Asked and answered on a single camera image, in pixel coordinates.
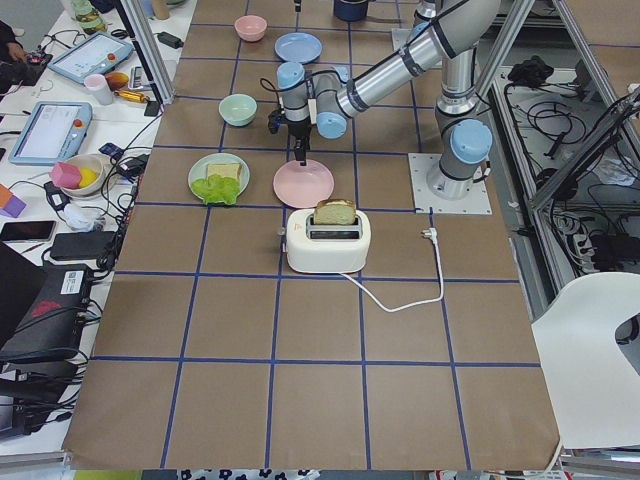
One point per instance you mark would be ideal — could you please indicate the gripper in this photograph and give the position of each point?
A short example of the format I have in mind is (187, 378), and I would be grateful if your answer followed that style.
(299, 129)

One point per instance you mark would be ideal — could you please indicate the blue plate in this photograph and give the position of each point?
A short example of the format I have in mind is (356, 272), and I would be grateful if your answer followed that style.
(298, 47)

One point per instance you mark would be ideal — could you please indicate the pink plate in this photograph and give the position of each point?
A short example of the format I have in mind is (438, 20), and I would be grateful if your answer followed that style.
(303, 186)

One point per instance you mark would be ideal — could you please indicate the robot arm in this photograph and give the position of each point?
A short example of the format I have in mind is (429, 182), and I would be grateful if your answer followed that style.
(325, 100)

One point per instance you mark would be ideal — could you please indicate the green bowl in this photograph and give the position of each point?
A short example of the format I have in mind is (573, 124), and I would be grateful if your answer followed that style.
(238, 110)

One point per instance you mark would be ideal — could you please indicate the pink bowl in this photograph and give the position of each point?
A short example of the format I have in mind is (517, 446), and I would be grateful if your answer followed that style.
(251, 28)

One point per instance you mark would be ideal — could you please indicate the bread slice on plate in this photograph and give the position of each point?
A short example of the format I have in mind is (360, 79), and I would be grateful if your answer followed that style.
(230, 171)

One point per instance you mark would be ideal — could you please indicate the toast slice in toaster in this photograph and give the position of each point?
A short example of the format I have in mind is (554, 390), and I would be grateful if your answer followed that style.
(335, 212)

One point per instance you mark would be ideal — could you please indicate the green lettuce leaf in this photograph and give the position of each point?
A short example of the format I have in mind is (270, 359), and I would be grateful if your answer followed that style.
(223, 191)

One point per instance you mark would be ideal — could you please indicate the green plate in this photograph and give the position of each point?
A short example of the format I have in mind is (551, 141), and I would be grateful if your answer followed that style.
(198, 170)

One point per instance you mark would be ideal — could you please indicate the white toaster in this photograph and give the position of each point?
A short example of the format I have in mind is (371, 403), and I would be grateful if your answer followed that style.
(326, 249)

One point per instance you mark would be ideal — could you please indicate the mango fruit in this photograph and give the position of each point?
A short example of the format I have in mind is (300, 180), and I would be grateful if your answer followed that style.
(116, 80)

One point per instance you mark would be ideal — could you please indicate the pink cup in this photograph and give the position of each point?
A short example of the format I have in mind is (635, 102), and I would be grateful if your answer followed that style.
(98, 87)

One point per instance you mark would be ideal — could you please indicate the teach pendant far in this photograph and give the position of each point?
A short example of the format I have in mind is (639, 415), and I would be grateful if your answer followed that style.
(98, 54)

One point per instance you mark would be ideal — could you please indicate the teach pendant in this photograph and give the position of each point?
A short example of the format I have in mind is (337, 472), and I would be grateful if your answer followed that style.
(98, 54)
(54, 132)

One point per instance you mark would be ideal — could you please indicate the white bowl with toys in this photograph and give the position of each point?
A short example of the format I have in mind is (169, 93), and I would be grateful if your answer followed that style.
(93, 170)

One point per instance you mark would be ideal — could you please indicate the teach pendant near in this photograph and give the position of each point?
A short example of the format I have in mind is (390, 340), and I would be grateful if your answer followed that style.
(54, 132)

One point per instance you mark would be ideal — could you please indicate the black power brick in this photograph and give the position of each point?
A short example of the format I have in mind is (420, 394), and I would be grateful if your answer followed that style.
(80, 246)

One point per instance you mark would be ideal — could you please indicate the purple toy block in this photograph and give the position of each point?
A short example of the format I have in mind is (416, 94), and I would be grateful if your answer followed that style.
(10, 204)

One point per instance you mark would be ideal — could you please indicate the smartphone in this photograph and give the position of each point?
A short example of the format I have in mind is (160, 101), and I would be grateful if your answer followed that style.
(28, 231)

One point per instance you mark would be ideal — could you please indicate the black laptop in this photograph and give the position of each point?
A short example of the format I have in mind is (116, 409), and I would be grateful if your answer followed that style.
(41, 308)

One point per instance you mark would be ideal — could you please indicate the white chair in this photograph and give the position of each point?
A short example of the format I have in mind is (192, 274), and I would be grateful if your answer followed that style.
(594, 389)

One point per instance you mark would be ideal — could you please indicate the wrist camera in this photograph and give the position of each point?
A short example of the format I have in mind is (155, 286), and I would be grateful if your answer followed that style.
(274, 121)

